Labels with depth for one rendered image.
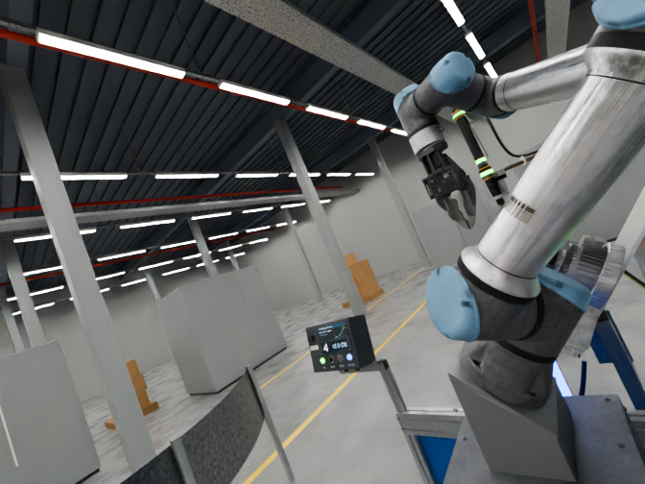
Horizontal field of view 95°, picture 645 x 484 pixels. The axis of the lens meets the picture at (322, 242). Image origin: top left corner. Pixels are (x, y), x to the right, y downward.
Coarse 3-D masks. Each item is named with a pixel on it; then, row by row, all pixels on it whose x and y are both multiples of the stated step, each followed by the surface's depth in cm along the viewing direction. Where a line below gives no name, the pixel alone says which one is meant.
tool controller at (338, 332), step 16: (336, 320) 120; (352, 320) 116; (320, 336) 125; (336, 336) 118; (352, 336) 113; (368, 336) 119; (320, 352) 124; (336, 352) 118; (352, 352) 112; (368, 352) 116; (320, 368) 124; (336, 368) 118; (352, 368) 112
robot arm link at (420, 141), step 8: (432, 128) 68; (440, 128) 69; (416, 136) 70; (424, 136) 68; (432, 136) 68; (440, 136) 68; (416, 144) 70; (424, 144) 69; (432, 144) 68; (416, 152) 71
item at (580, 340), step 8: (592, 312) 96; (584, 320) 96; (592, 320) 95; (576, 328) 95; (584, 328) 95; (592, 328) 94; (576, 336) 94; (584, 336) 93; (568, 344) 97; (576, 344) 94; (584, 344) 92
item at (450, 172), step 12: (444, 144) 68; (420, 156) 68; (432, 156) 69; (432, 168) 70; (444, 168) 66; (456, 168) 67; (432, 180) 68; (444, 180) 66; (456, 180) 65; (444, 192) 67
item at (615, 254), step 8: (608, 248) 99; (616, 248) 97; (624, 248) 97; (608, 256) 95; (616, 256) 94; (624, 256) 94; (608, 264) 94; (616, 264) 93; (608, 272) 93; (616, 272) 92; (600, 280) 94; (608, 280) 93; (600, 288) 94; (608, 288) 93; (592, 296) 96; (600, 296) 94; (608, 296) 93; (592, 304) 97; (600, 304) 95
